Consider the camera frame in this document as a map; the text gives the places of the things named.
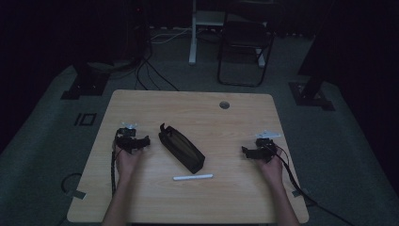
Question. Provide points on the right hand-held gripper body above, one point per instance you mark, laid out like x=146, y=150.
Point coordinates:
x=265, y=147

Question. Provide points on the grey table grommet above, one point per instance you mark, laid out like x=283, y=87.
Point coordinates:
x=224, y=104

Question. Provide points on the white pen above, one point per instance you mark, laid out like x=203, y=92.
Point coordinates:
x=193, y=177

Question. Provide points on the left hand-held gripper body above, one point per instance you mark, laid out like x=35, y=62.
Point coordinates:
x=128, y=140

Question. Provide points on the black pencil case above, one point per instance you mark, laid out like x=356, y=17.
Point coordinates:
x=182, y=148

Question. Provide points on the black folding chair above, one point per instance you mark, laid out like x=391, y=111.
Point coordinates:
x=244, y=40

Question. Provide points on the person's right hand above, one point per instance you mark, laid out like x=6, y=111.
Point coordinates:
x=271, y=172

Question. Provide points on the grey tape piece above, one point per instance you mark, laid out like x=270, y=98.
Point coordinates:
x=78, y=194
x=299, y=192

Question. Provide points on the person's left hand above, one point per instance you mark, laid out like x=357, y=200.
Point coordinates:
x=126, y=163

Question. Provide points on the black stand with base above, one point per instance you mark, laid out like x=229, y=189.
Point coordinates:
x=86, y=83
x=313, y=91

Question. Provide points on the white desk frame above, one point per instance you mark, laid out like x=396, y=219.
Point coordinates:
x=193, y=37

